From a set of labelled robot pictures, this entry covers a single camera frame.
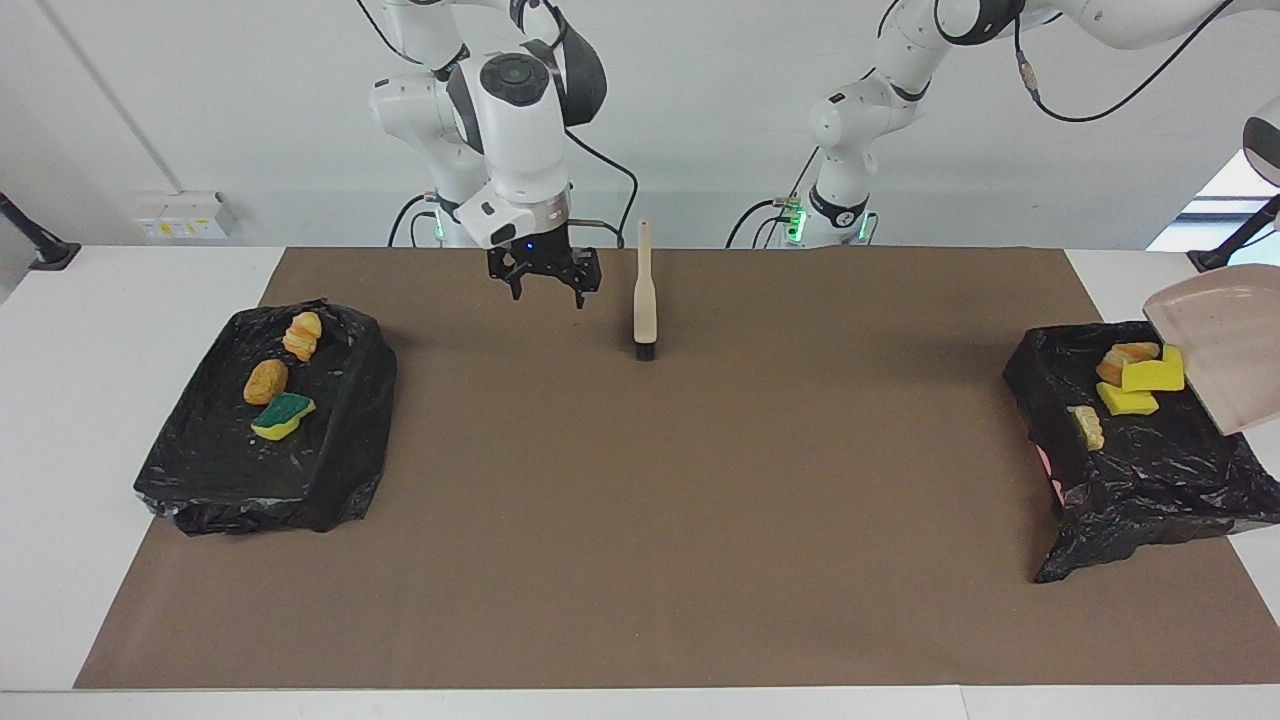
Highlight beige hand brush black bristles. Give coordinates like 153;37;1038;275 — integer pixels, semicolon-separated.
633;220;658;362

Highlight orange striped croissant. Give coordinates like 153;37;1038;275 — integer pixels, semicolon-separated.
1096;342;1161;387

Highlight black camera stand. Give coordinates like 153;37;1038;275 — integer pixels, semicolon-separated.
1187;195;1280;273
0;192;81;272

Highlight black base cable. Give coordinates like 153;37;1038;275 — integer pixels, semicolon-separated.
725;150;823;249
388;193;442;248

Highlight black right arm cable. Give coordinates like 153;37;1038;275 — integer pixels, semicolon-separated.
540;0;641;236

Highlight white wall socket box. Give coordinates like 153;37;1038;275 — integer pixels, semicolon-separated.
131;192;229;241

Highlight yellow green scouring sponge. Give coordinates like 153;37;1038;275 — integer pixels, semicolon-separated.
250;392;317;442

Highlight brown oval bread roll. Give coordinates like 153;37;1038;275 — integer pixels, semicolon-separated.
243;359;290;406

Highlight yellow sponge piece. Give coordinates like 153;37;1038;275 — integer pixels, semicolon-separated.
1097;382;1161;417
1120;345;1186;393

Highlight black right base cable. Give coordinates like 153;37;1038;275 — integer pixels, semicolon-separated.
388;193;442;248

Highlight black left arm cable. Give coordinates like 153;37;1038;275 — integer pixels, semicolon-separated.
1013;0;1237;124

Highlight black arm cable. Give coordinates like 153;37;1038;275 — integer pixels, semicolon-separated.
540;0;641;236
1013;0;1237;124

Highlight brown table mat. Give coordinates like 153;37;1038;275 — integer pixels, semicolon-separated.
75;247;1280;691

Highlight beige plastic dustpan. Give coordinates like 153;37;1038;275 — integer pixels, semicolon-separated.
1143;264;1280;436

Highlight black bag lined pink bin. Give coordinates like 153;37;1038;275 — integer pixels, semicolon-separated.
1003;320;1280;585

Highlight black left base cable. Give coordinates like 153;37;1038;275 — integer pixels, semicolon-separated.
725;150;823;249

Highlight golden croissant bread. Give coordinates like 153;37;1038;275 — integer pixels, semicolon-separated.
283;311;323;362

